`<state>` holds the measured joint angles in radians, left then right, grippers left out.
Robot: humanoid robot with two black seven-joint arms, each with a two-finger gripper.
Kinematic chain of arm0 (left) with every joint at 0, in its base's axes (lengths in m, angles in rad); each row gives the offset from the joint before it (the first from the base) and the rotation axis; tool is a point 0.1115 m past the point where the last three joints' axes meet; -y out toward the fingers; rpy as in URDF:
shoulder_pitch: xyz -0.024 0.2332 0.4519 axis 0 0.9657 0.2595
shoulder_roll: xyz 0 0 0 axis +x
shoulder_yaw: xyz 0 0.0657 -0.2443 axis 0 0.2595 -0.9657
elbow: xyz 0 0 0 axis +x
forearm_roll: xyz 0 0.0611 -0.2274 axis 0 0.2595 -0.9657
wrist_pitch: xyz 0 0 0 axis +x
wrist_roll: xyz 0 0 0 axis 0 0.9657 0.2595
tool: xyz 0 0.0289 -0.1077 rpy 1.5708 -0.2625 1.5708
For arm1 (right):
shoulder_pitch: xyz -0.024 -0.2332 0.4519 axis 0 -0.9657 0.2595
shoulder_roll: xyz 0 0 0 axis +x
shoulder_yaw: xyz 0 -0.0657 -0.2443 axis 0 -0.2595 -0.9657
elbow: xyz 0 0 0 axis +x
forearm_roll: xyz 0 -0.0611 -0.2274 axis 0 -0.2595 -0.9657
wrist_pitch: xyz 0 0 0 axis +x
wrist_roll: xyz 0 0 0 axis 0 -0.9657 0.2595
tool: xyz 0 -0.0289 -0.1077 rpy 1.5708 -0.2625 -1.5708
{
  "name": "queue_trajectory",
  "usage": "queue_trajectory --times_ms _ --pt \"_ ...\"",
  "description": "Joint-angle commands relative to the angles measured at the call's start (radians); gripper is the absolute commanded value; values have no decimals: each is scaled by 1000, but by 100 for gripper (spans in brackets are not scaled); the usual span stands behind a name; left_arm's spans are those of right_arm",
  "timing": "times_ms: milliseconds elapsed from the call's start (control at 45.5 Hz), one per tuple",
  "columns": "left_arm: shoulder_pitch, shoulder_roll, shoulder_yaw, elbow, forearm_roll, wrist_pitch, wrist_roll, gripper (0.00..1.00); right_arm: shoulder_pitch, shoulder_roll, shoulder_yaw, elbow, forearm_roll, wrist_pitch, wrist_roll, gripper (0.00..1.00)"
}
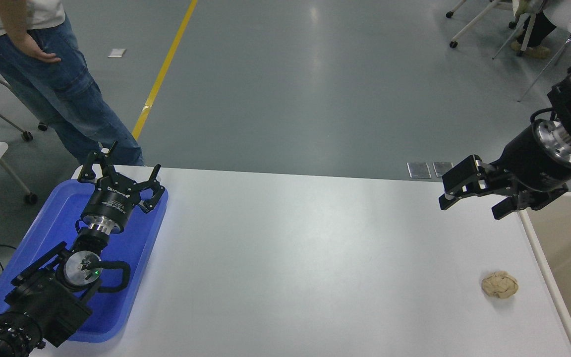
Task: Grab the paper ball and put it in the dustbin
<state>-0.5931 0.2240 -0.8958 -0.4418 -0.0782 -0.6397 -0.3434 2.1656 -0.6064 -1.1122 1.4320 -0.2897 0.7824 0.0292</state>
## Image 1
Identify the blue plastic tray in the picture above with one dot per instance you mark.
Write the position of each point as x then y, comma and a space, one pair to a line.
137, 238

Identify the seated person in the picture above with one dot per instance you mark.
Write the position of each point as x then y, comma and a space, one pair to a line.
538, 27

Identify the white wheeled frame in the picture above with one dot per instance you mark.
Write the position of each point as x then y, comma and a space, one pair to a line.
453, 44

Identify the person's forearm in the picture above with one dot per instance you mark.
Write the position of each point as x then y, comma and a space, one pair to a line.
10, 17

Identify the person's hand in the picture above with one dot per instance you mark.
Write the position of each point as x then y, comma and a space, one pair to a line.
35, 49

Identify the tan paper ball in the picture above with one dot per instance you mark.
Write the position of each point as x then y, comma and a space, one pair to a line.
499, 285

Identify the standing person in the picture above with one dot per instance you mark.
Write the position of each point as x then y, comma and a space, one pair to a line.
62, 89

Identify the grey wheeled chair frame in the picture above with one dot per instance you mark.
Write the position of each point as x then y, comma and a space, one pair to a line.
27, 135

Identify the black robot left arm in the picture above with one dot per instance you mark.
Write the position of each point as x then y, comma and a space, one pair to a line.
47, 302

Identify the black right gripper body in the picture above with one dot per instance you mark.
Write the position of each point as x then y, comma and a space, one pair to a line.
528, 163

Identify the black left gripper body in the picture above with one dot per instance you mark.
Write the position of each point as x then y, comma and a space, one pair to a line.
109, 203

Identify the metal floor plate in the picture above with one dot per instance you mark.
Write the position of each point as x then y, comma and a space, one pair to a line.
441, 167
419, 170

